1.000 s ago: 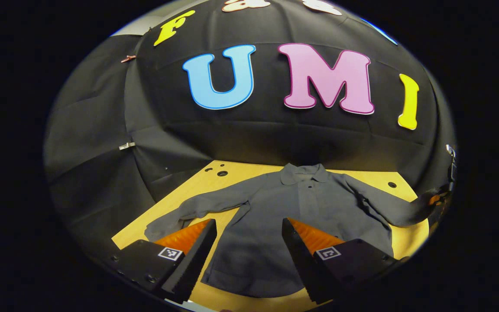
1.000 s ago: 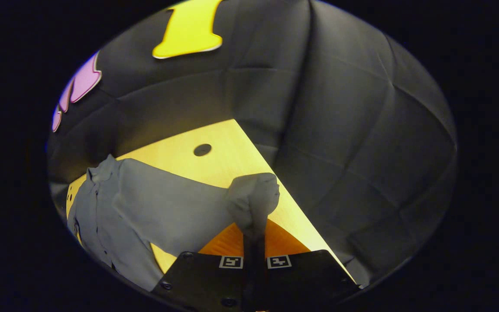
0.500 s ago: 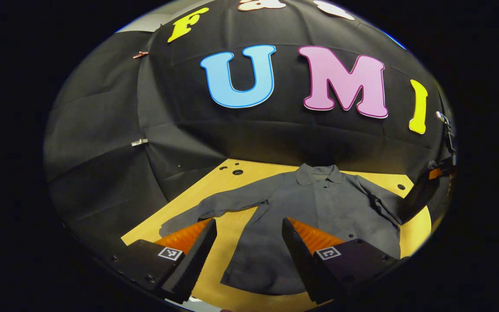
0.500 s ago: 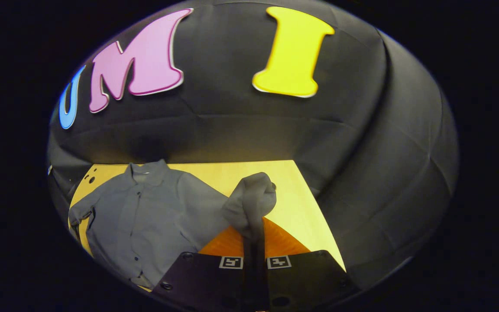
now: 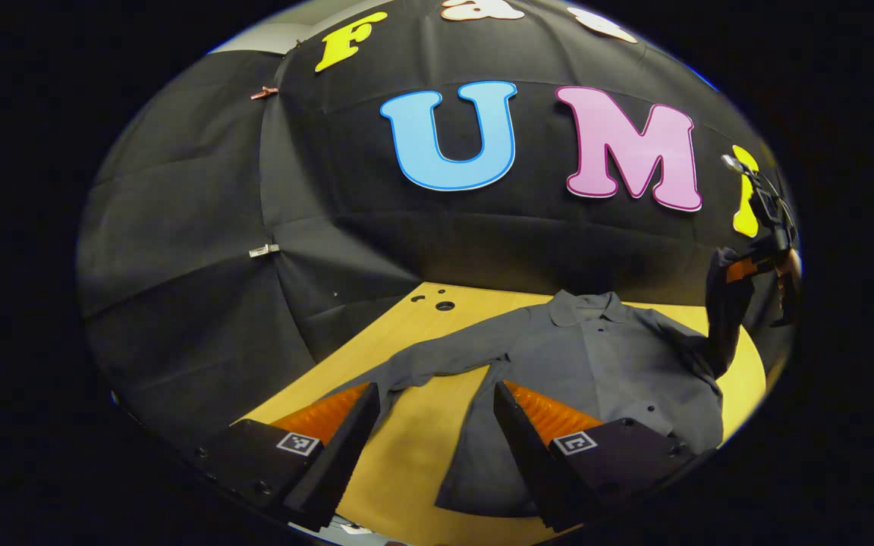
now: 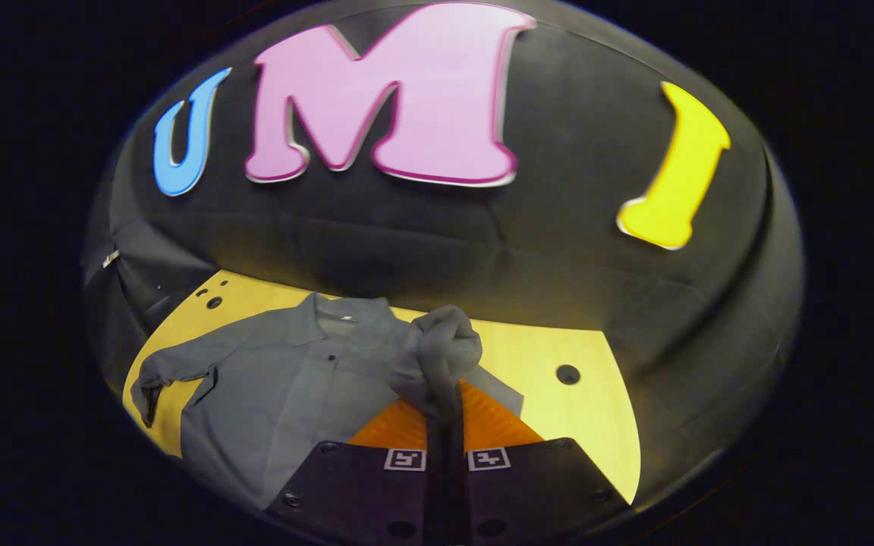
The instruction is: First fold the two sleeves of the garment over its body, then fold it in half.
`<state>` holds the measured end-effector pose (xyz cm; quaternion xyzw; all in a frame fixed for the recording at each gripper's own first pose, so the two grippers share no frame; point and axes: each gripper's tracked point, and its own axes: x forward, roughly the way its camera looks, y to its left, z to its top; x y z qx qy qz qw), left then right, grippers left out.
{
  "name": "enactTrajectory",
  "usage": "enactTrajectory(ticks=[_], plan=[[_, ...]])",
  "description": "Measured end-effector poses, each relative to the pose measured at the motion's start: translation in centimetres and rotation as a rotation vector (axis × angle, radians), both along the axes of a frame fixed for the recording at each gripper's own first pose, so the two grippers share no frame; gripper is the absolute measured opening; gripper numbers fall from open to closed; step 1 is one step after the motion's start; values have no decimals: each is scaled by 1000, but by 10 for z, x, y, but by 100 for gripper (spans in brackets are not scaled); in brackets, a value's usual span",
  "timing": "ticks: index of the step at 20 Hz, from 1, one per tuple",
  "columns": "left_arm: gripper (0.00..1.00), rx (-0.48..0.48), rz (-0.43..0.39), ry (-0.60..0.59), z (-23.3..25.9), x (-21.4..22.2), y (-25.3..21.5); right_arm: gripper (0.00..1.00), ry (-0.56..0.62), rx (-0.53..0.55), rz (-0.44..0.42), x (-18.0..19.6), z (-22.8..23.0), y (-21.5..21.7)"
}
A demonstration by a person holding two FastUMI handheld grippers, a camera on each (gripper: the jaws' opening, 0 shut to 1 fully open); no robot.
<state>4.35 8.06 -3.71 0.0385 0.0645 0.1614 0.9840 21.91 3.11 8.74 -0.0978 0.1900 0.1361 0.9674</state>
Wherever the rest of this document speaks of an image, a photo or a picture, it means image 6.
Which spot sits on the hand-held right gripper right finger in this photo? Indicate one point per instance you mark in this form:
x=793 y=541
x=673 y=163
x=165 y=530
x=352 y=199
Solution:
x=458 y=485

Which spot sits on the silver metal backdrop clip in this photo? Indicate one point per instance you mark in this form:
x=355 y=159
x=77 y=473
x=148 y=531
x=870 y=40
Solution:
x=111 y=258

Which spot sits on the grey button shirt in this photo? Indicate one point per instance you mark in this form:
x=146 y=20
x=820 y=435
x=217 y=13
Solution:
x=293 y=379

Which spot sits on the black backdrop cloth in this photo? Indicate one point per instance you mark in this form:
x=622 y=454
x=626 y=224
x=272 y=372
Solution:
x=558 y=265

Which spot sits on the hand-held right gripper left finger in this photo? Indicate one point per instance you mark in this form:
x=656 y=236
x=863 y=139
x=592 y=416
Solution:
x=437 y=485

